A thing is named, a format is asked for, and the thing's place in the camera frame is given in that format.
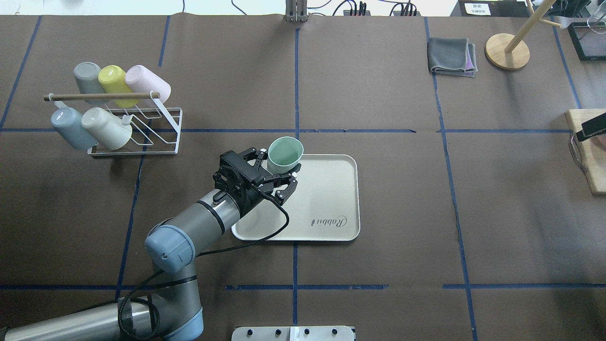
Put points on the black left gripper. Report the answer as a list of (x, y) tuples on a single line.
[(248, 196)]

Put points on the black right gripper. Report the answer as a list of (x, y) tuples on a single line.
[(594, 125)]

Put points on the green cup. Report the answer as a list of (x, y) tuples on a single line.
[(283, 154)]

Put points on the beige rabbit tray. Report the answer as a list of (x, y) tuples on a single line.
[(324, 206)]

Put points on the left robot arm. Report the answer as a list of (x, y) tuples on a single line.
[(167, 304)]

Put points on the black square tray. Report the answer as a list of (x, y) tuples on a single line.
[(590, 45)]

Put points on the pink cup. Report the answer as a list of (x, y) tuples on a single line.
[(140, 79)]

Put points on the beige cup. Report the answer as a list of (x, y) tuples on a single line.
[(106, 128)]

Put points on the yellow cup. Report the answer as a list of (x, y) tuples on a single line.
[(112, 80)]

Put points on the blue-grey cup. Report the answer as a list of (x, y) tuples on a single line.
[(67, 122)]

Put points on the grey cup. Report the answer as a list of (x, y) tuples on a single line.
[(86, 76)]

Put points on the wooden cutting board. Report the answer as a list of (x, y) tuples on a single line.
[(589, 154)]

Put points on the wooden stand with round base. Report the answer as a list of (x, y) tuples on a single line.
[(509, 52)]

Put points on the grey folded cloth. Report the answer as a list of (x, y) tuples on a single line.
[(451, 56)]

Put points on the white wire cup rack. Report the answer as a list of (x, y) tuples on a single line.
[(155, 130)]

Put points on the aluminium frame post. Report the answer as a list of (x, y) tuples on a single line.
[(296, 11)]

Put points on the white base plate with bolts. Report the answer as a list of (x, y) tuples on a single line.
[(294, 333)]

